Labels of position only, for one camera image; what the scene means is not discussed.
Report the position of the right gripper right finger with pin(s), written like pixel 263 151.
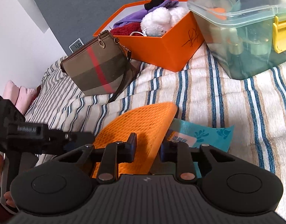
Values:
pixel 179 154

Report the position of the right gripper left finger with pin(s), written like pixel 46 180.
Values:
pixel 112 155

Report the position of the teal wet wipes pack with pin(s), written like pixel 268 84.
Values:
pixel 195 135

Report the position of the orange honeycomb silicone mat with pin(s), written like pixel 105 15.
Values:
pixel 150 123

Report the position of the white plush toy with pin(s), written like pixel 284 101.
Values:
pixel 161 20

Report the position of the purple fleece cloth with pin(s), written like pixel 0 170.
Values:
pixel 138 15

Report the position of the person's left hand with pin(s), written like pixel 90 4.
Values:
pixel 7 195

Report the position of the pink pillow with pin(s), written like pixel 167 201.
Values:
pixel 21 97

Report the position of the brown plaid zipper pouch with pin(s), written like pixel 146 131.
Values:
pixel 102 66

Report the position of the striped bed cover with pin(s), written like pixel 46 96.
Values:
pixel 204 94

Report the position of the orange cardboard box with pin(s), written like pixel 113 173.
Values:
pixel 171 51

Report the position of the small digital clock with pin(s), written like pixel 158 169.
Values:
pixel 76 45

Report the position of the clear green storage box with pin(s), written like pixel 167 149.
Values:
pixel 246 37

